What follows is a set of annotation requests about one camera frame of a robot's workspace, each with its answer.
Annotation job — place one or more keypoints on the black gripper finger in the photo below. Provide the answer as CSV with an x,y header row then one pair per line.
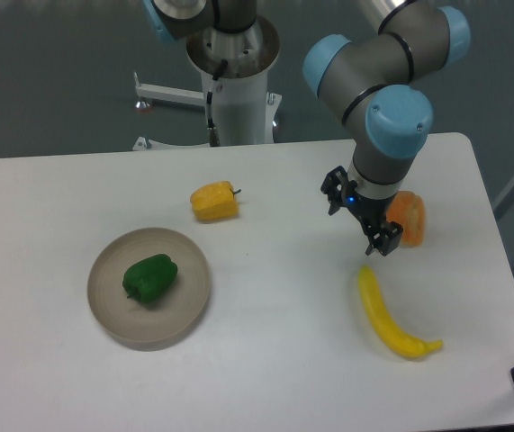
x,y
339,190
383,237

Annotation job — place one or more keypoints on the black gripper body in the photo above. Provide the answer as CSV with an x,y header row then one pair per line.
x,y
369,203

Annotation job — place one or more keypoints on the green bell pepper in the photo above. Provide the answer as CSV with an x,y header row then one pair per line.
x,y
148,279

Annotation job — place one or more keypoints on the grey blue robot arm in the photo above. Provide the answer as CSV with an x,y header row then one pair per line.
x,y
366,86

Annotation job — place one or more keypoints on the orange bell pepper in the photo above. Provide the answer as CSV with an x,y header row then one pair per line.
x,y
408,210

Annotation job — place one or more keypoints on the yellow long chili pepper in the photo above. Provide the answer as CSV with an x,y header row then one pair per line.
x,y
385,327

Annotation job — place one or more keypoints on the yellow bell pepper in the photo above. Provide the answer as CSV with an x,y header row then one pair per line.
x,y
215,201

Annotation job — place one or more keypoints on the beige round plate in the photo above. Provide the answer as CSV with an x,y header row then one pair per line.
x,y
168,319

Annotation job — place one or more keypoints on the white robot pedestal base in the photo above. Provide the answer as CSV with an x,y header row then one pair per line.
x,y
233,67

